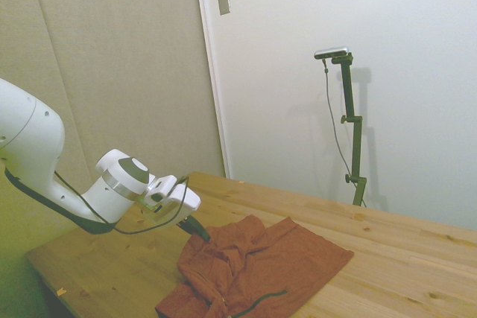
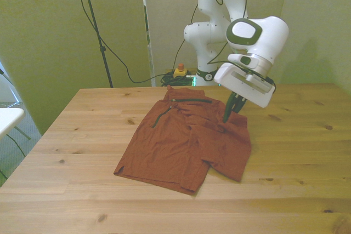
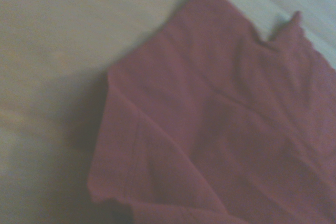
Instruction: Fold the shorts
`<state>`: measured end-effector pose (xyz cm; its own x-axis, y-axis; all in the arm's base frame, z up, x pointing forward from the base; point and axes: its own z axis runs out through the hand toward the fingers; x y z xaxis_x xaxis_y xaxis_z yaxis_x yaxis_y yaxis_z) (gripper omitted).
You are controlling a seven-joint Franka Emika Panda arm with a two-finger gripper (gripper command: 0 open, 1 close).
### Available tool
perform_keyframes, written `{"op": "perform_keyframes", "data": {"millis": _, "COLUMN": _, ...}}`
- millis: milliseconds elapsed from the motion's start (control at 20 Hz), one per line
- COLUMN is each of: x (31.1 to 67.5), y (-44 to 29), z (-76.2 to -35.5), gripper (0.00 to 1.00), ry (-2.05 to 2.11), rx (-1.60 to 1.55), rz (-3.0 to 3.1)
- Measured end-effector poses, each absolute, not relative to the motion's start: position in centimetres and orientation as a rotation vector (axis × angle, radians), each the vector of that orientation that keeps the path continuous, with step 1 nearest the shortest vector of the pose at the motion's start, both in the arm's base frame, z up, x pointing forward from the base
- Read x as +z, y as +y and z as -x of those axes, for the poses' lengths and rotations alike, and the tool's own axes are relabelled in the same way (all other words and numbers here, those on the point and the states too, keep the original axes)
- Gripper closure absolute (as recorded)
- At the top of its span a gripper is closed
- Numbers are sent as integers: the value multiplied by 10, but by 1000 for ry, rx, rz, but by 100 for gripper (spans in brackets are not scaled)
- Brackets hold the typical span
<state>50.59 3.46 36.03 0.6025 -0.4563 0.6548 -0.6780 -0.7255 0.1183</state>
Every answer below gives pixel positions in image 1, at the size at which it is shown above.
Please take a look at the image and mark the dark jointed camera stand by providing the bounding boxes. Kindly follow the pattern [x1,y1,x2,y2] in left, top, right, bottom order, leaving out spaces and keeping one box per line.
[330,53,368,207]

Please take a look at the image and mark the rust red shorts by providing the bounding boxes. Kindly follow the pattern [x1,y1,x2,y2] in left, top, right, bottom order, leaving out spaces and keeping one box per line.
[154,214,355,318]

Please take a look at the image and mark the white door trim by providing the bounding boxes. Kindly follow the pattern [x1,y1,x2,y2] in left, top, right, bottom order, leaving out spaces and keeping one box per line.
[192,0,232,179]

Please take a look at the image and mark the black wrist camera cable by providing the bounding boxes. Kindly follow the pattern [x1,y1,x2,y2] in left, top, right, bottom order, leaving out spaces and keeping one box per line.
[54,171,191,235]

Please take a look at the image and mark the grey camera on stand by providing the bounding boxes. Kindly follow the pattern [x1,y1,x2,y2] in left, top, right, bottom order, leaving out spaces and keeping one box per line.
[314,45,350,60]

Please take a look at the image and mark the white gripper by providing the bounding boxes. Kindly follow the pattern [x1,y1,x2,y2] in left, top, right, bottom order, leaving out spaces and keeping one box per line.
[162,182,212,242]

